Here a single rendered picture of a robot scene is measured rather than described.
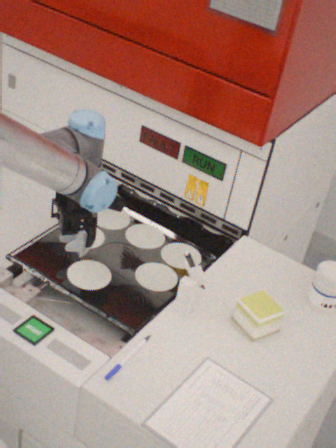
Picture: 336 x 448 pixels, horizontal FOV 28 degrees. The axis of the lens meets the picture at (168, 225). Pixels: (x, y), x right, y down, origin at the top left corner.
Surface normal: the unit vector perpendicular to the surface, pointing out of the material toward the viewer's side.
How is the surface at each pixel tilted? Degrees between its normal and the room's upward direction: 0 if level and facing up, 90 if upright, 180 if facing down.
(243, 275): 0
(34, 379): 90
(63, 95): 90
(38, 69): 90
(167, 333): 0
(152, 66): 90
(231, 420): 0
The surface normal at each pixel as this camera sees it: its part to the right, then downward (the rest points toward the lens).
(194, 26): -0.55, 0.42
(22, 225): 0.16, -0.80
